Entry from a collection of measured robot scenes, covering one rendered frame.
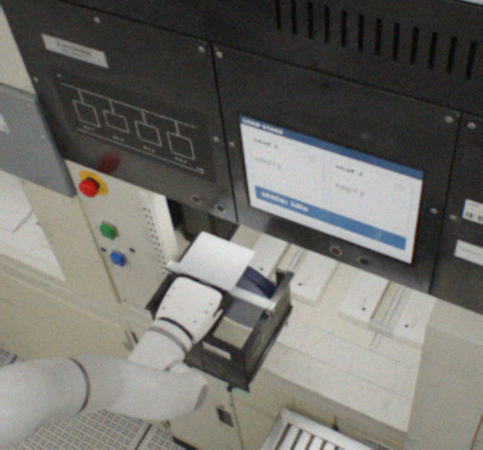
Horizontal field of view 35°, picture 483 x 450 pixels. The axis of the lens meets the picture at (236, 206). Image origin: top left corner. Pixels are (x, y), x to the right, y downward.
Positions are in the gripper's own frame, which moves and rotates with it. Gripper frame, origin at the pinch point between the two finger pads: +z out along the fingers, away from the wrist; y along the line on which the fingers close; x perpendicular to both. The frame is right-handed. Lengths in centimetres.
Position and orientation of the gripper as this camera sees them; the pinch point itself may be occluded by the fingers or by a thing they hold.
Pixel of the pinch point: (215, 268)
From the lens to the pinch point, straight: 148.8
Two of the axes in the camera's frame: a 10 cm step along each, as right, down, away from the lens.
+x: -0.9, -6.3, -7.7
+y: 8.7, 3.2, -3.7
